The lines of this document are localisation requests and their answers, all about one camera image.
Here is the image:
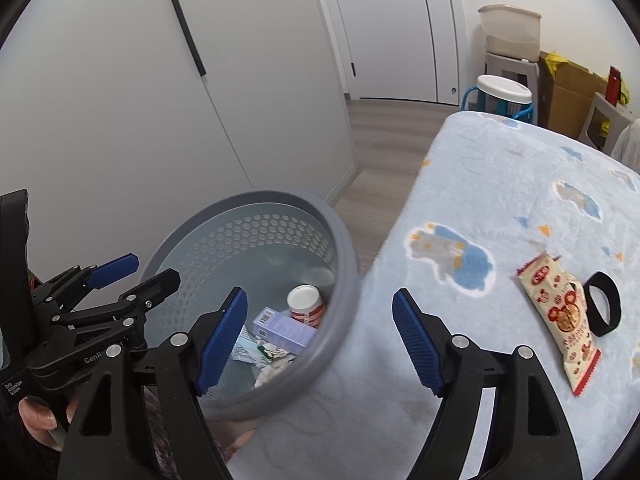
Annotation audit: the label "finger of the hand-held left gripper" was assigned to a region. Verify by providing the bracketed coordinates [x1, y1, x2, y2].
[50, 268, 181, 341]
[31, 254, 140, 311]

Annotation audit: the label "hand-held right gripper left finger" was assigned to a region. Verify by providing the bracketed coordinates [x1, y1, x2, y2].
[57, 287, 249, 480]

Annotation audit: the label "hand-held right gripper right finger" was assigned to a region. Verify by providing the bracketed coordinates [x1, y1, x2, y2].
[391, 288, 583, 480]

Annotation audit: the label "light blue wet wipes packet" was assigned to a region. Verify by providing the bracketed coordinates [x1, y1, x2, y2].
[232, 325, 261, 366]

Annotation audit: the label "white green medicine box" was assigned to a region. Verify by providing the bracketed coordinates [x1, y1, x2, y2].
[256, 340, 298, 361]

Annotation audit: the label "white paper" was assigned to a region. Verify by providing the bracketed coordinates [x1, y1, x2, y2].
[254, 355, 301, 388]

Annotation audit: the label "long purple carton box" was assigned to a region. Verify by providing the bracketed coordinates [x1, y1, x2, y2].
[251, 306, 318, 350]

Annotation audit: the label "white jar red label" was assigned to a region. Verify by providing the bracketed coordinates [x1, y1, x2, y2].
[286, 284, 327, 329]

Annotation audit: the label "grey perforated wastebasket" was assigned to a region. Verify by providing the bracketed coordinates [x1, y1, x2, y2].
[135, 190, 362, 422]

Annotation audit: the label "beige red snack packet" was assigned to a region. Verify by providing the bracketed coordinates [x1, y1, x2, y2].
[516, 251, 602, 397]

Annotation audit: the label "person's left hand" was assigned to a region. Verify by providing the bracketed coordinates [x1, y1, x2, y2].
[19, 394, 76, 448]

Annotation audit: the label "white wardrobe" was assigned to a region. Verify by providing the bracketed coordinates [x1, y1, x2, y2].
[0, 0, 358, 206]

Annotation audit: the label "black elastic band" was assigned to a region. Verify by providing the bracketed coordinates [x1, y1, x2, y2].
[582, 271, 622, 338]

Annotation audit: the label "white round stool blue legs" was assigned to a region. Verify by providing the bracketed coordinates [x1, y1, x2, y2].
[460, 74, 536, 126]

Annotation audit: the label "cardboard box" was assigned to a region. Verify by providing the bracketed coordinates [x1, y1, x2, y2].
[537, 50, 608, 141]

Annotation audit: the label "grey plastic stool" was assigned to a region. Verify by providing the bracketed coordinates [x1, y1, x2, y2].
[482, 50, 542, 126]
[580, 92, 636, 153]

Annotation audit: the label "beige quilt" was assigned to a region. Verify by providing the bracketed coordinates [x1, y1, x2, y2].
[612, 119, 640, 176]

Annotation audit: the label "white door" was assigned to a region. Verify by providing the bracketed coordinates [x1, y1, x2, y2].
[320, 0, 468, 107]

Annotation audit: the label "yellow plastic bag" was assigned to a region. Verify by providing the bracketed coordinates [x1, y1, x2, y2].
[544, 51, 571, 78]

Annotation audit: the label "red bottle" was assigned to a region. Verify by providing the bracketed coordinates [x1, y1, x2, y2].
[606, 66, 622, 107]

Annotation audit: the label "white storage basket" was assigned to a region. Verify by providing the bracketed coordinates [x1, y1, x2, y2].
[477, 4, 543, 60]

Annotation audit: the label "black wardrobe handle strip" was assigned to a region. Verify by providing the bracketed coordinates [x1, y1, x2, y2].
[159, 0, 207, 78]

